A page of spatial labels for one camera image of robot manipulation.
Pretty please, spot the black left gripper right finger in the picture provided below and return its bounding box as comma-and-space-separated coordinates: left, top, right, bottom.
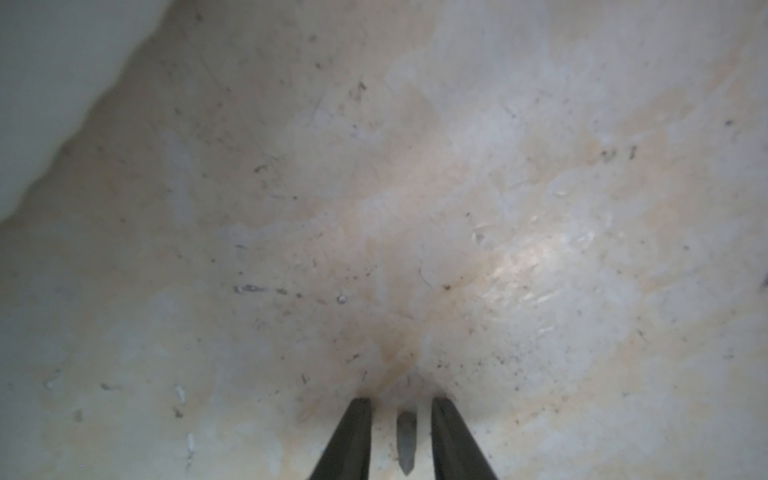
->
431, 397, 497, 480

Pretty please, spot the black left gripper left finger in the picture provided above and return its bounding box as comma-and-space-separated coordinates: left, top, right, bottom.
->
309, 398, 373, 480

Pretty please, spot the grey screwdriver bit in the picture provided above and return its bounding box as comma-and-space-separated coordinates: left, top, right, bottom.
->
396, 410, 418, 476

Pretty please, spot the white plastic storage box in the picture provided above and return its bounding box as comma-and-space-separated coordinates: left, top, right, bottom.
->
1, 1, 171, 219

